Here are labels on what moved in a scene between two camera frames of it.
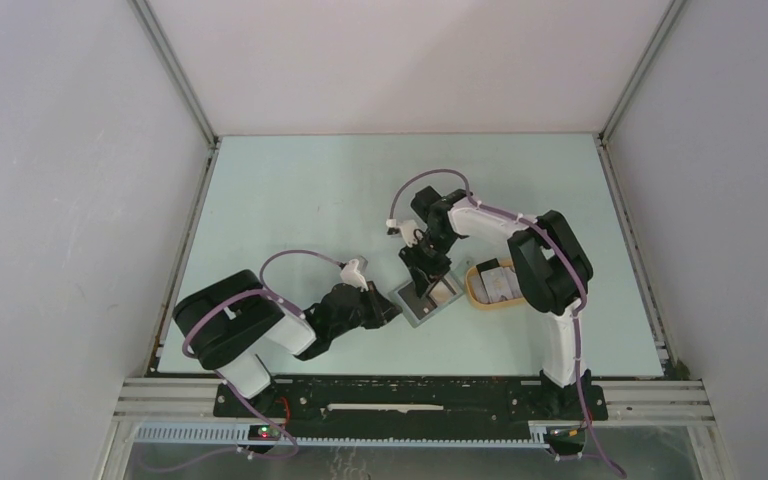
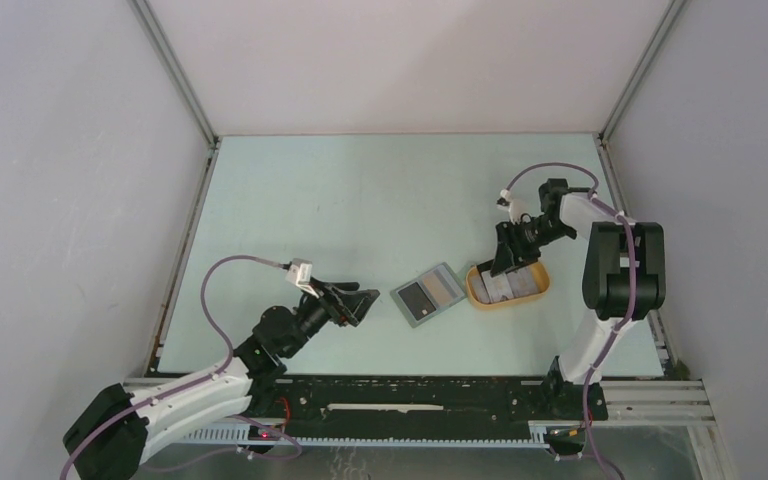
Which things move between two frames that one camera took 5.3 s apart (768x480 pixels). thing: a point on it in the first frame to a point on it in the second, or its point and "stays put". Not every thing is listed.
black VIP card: [421, 306] stays put
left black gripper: [382, 310] to [343, 302]
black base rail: [408, 407] stays put
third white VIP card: [496, 284] stays put
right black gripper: [417, 264] to [505, 258]
